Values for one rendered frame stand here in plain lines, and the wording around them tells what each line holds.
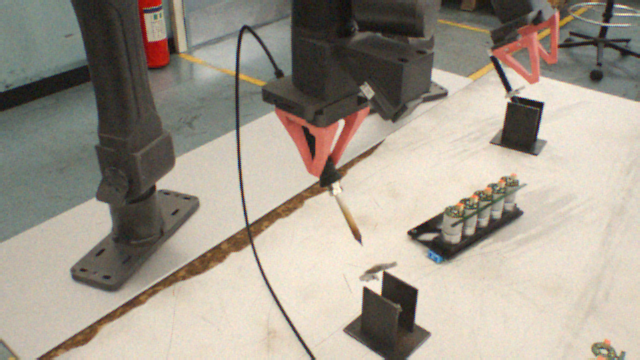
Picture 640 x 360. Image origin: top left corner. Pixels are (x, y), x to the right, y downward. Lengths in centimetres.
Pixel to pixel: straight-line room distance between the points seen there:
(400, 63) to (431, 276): 34
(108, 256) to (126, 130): 18
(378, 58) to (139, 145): 33
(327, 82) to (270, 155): 48
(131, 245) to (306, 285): 23
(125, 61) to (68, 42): 265
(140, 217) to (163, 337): 17
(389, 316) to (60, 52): 285
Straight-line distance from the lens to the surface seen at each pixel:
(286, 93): 54
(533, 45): 94
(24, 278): 82
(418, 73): 50
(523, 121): 103
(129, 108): 69
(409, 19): 49
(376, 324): 65
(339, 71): 53
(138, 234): 79
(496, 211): 82
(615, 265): 84
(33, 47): 325
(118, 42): 67
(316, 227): 82
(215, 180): 93
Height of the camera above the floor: 124
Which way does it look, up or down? 32 degrees down
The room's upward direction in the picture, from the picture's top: straight up
